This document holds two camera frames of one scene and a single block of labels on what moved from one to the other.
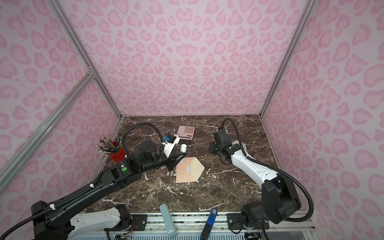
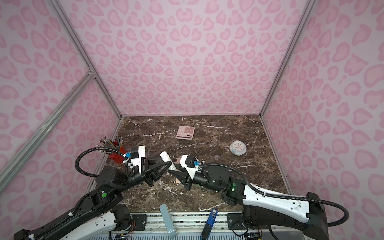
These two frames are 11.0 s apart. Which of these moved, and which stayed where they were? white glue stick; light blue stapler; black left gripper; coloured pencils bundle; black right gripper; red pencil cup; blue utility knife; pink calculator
Moved: black right gripper; white glue stick; black left gripper
Stayed: pink calculator; red pencil cup; blue utility knife; light blue stapler; coloured pencils bundle
